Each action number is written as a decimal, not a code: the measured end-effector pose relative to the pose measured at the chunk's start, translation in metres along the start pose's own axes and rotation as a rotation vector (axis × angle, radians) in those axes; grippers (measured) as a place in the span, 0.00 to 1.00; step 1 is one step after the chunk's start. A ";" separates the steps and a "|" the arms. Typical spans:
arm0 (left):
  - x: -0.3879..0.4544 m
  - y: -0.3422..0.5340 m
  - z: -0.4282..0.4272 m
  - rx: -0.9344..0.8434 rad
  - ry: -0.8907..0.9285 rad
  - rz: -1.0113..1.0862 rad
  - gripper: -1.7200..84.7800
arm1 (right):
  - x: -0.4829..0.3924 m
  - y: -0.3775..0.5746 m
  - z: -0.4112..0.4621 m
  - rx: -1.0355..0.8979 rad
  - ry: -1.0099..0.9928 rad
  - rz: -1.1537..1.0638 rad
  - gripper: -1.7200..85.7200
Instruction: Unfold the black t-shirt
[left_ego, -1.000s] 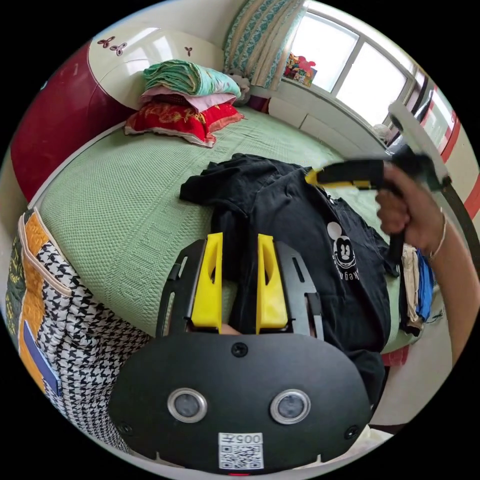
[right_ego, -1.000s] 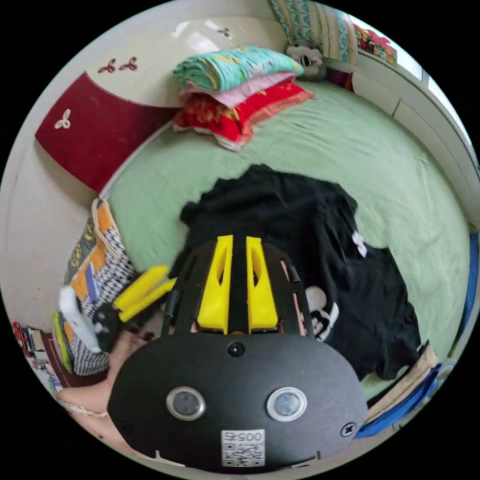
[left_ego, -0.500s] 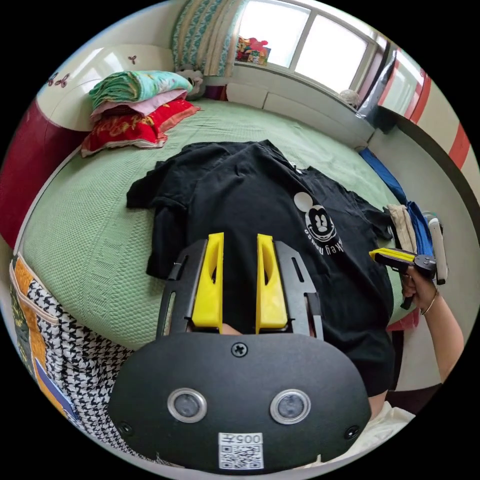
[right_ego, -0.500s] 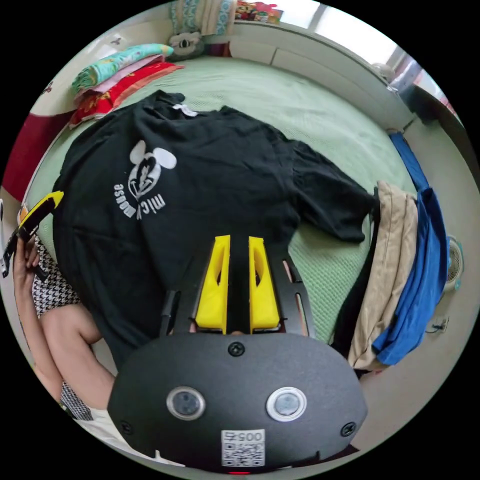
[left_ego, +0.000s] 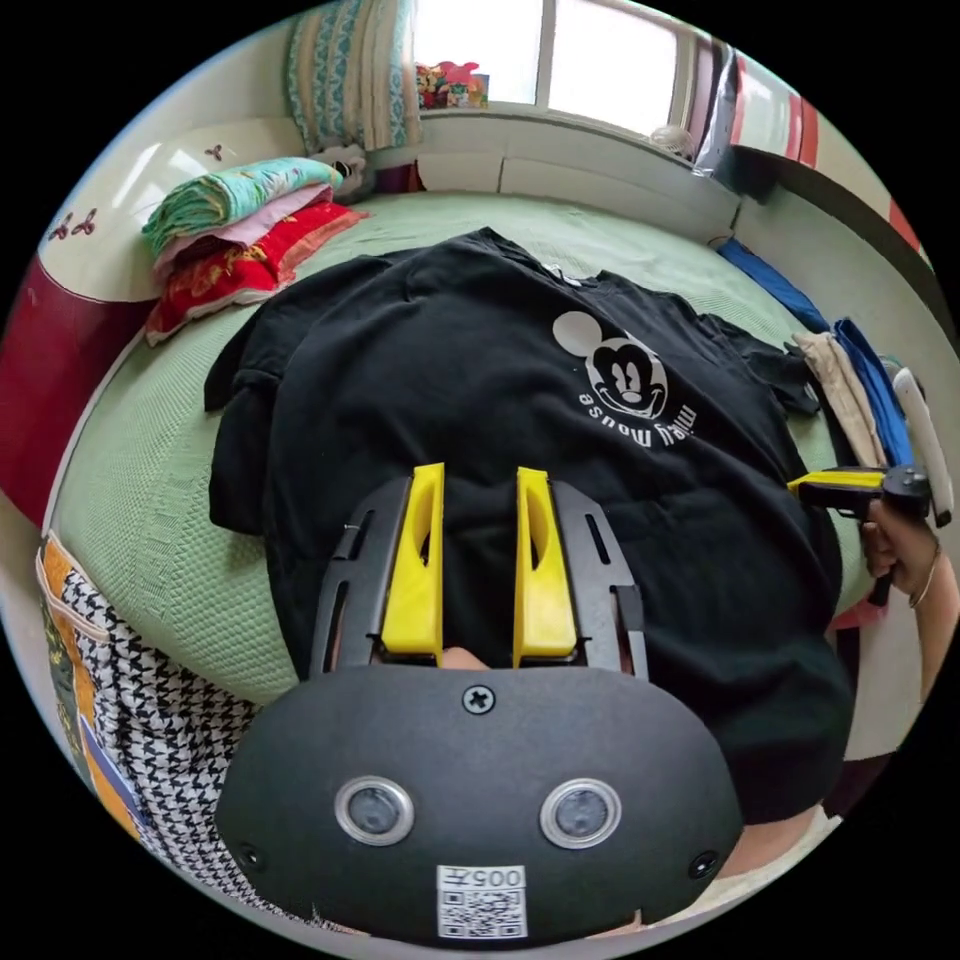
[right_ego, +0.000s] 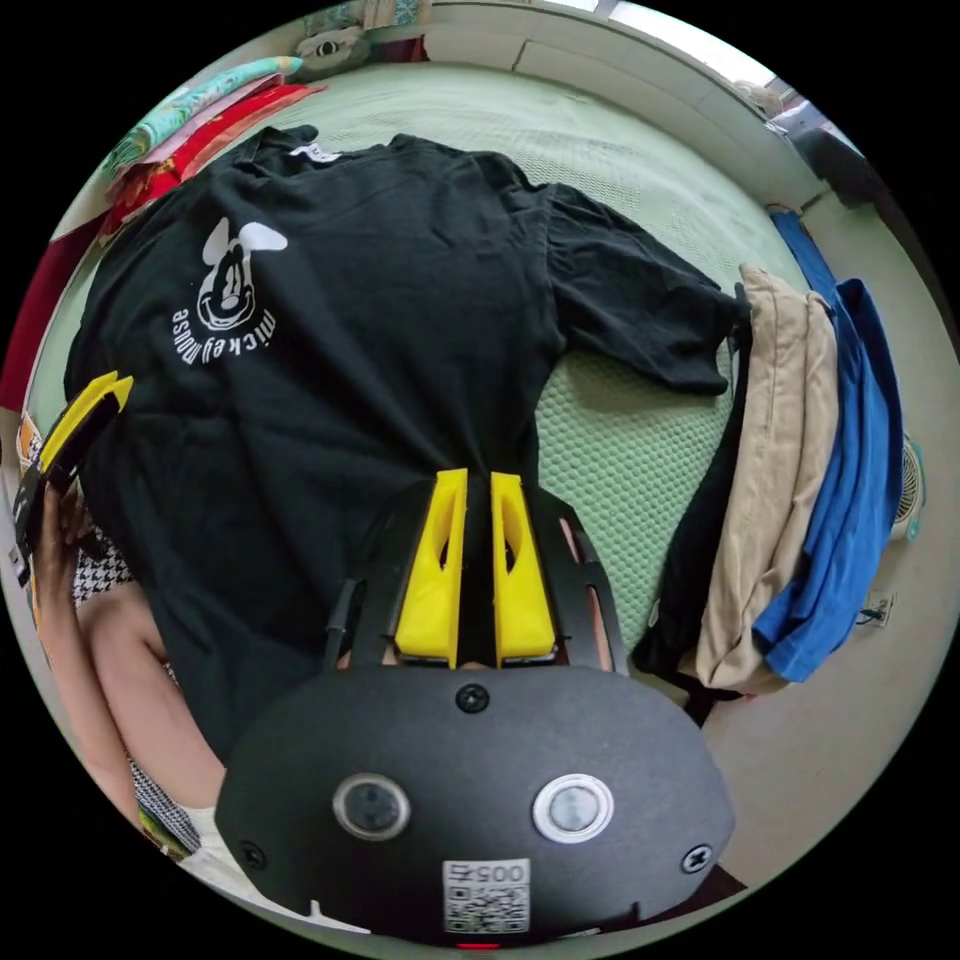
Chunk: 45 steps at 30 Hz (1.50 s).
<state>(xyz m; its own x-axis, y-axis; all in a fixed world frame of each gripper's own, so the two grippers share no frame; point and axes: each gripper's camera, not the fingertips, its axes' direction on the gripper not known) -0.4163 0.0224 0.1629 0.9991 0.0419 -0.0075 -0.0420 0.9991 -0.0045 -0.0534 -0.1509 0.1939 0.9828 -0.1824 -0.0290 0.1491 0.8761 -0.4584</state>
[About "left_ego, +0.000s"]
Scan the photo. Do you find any pile of clothes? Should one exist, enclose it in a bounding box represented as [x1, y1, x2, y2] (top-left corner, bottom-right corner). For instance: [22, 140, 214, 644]
[714, 237, 918, 471]

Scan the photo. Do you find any black t-shirt with white print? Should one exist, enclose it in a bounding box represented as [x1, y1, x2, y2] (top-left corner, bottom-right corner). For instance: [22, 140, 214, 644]
[203, 227, 857, 827]

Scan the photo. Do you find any patterned curtain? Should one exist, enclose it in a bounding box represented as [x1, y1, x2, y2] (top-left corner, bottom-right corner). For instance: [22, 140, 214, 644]
[283, 0, 423, 155]

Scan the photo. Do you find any person's right hand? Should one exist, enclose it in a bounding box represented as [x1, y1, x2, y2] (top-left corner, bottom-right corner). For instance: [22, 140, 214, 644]
[860, 500, 943, 603]

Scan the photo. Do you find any black and white plush cushion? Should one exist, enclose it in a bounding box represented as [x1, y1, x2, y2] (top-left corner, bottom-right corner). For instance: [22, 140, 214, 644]
[309, 145, 370, 202]

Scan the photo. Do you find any window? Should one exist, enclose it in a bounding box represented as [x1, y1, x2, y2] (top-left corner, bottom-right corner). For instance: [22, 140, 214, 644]
[410, 0, 703, 138]

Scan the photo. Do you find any green floral folded blanket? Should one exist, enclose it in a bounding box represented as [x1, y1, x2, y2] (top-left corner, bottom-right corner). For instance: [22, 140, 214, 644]
[141, 155, 346, 258]

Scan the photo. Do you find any houndstooth patchwork cloth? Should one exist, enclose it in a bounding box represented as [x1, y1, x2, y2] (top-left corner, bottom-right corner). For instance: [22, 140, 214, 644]
[35, 536, 316, 925]

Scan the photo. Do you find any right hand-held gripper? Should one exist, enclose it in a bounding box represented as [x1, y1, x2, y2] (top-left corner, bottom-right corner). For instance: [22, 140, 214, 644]
[786, 464, 937, 610]

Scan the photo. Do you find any red floral pillow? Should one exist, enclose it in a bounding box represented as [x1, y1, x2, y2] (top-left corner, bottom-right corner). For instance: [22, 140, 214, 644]
[143, 200, 371, 349]

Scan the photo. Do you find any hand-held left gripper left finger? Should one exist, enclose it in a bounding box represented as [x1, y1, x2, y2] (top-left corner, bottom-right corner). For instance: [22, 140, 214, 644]
[380, 462, 446, 668]

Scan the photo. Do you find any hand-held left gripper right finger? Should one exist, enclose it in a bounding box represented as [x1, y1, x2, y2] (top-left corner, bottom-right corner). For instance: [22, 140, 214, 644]
[512, 466, 580, 670]

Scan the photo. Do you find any colourful toy box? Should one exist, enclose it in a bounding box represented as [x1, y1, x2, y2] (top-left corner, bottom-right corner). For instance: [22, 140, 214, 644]
[415, 60, 491, 112]

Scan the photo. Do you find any person's right forearm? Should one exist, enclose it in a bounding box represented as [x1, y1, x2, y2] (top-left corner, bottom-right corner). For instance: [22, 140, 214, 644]
[908, 553, 960, 710]

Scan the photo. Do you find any bed with green mat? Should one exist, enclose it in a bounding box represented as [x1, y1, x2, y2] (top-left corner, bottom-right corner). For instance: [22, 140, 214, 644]
[43, 190, 905, 708]

